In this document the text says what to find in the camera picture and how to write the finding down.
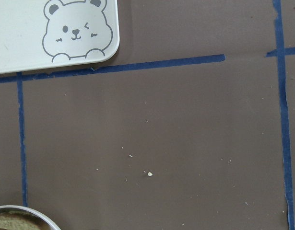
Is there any white plate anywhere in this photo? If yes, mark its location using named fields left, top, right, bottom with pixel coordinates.
left=0, top=205, right=61, bottom=230

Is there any cream bear tray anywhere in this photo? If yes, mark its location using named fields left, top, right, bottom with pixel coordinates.
left=0, top=0, right=120, bottom=74

